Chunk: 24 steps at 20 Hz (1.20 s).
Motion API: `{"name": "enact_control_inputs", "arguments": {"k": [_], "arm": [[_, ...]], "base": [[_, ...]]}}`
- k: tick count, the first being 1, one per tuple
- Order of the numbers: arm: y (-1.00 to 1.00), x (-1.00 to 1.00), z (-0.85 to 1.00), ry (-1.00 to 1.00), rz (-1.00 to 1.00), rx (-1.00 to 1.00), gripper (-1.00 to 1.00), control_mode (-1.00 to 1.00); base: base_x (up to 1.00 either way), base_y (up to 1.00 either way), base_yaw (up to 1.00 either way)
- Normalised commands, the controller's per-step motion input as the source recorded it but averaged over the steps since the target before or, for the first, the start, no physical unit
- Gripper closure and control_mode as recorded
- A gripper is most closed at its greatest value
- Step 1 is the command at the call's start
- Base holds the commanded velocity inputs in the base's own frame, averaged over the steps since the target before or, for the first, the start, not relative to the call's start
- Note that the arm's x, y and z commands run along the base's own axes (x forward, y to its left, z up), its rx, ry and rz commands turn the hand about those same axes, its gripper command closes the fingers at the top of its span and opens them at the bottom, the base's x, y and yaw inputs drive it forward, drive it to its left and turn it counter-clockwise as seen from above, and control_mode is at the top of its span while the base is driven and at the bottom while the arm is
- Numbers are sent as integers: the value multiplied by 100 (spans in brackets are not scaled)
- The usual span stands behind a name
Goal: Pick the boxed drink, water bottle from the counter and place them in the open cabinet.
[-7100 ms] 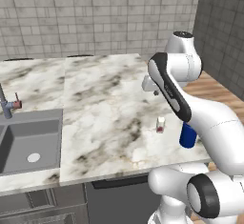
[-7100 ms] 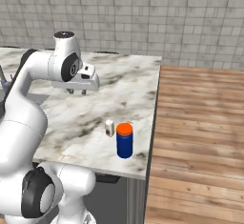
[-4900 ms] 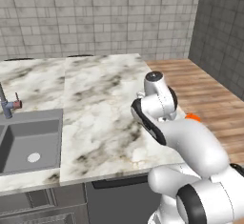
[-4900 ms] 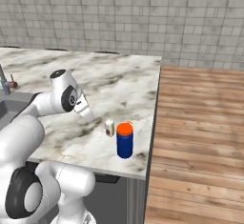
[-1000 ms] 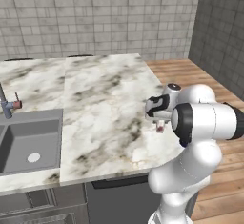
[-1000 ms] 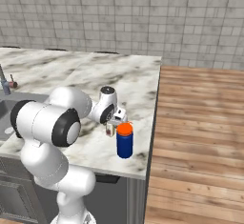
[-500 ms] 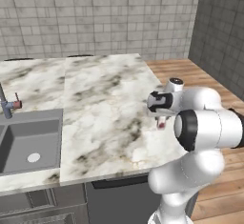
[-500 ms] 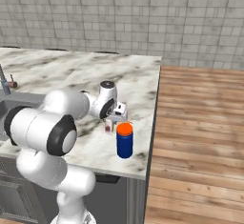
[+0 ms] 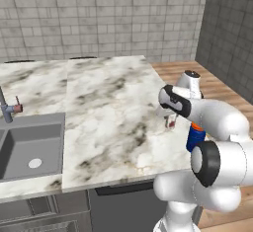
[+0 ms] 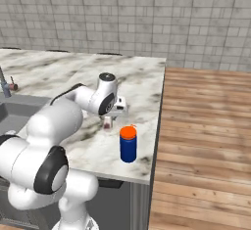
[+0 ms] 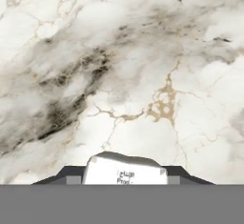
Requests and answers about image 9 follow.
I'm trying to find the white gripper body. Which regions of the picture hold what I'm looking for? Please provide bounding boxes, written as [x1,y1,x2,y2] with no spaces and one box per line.
[155,105,179,118]

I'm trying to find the small white red boxed drink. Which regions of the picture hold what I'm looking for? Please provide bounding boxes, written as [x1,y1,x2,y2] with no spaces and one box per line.
[165,115,178,130]

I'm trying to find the blue water bottle orange cap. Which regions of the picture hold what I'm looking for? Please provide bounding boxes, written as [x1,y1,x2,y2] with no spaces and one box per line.
[185,121,208,154]

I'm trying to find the grey cabinet door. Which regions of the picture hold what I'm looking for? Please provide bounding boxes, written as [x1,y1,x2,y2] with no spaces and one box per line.
[0,218,93,232]

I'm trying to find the black stool seat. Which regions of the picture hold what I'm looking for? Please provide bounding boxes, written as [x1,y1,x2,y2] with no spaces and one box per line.
[68,55,99,60]

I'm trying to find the dark grey dishwasher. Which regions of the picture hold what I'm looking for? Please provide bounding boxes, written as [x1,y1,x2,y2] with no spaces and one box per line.
[88,179,204,232]

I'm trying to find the grey sink basin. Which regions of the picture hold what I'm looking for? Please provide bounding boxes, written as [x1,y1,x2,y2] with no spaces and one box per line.
[0,112,66,183]

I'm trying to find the grey drawer front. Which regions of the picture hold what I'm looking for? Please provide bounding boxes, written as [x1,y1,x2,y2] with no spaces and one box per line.
[0,191,91,224]

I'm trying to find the black dishwasher handle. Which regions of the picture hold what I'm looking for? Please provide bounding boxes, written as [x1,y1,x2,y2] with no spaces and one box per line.
[94,180,155,196]

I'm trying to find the grey tap with red handle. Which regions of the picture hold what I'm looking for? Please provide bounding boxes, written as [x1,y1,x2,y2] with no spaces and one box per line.
[0,86,25,124]

